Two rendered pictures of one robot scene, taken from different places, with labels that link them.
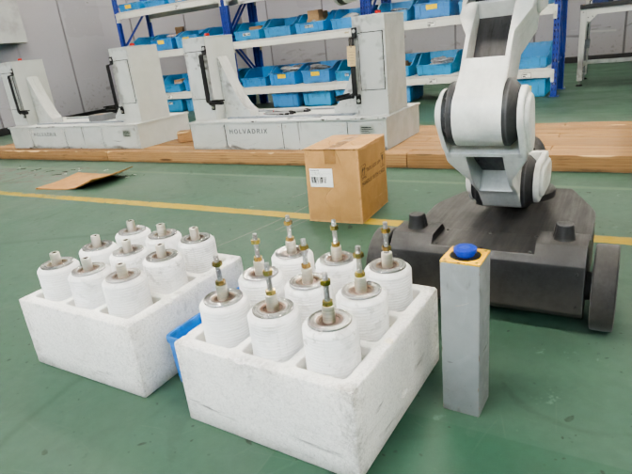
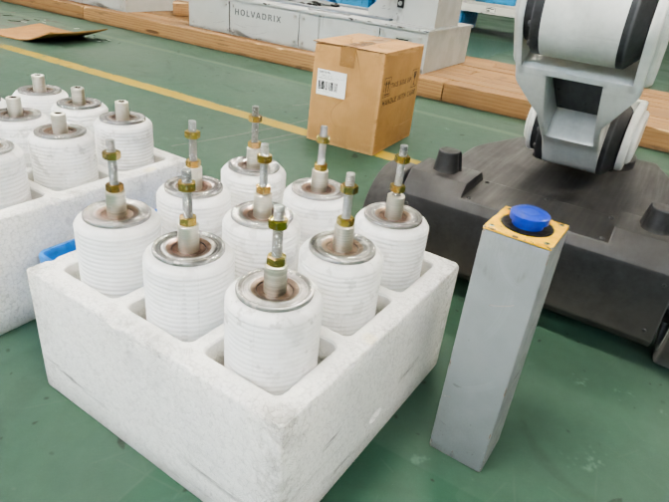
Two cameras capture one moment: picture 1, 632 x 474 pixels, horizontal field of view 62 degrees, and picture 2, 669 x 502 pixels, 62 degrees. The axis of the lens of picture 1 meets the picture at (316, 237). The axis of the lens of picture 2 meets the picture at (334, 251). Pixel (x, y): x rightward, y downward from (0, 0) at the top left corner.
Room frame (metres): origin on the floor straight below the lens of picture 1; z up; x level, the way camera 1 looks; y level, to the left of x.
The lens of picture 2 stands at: (0.33, -0.04, 0.55)
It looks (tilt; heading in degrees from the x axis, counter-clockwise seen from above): 28 degrees down; 358
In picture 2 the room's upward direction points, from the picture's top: 6 degrees clockwise
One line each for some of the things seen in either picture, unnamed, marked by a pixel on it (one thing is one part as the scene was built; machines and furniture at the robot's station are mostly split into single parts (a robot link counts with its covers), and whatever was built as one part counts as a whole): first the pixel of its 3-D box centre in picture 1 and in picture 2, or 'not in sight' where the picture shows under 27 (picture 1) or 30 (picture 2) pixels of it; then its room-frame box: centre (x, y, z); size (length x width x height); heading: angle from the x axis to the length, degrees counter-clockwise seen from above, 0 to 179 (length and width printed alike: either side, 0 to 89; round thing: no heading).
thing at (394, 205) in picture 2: (387, 260); (394, 206); (0.98, -0.14, 0.26); 0.02 x 0.02 x 0.03
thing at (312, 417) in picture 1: (316, 351); (258, 323); (0.95, 0.03, 0.09); 0.39 x 0.39 x 0.18; 56
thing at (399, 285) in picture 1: (389, 305); (383, 276); (0.98, -0.14, 0.16); 0.10 x 0.10 x 0.18
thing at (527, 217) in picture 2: (465, 252); (529, 220); (0.85, -0.26, 0.32); 0.04 x 0.04 x 0.02
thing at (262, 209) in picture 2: (307, 275); (262, 205); (0.95, 0.03, 0.26); 0.02 x 0.02 x 0.03
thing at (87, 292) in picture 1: (98, 304); not in sight; (1.14, 0.53, 0.16); 0.10 x 0.10 x 0.18
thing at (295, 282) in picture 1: (308, 281); (262, 214); (0.95, 0.03, 0.25); 0.08 x 0.08 x 0.01
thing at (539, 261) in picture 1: (505, 209); (568, 171); (1.41, -0.54, 0.19); 0.64 x 0.52 x 0.33; 149
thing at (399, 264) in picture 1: (387, 265); (392, 215); (0.98, -0.14, 0.25); 0.08 x 0.08 x 0.01
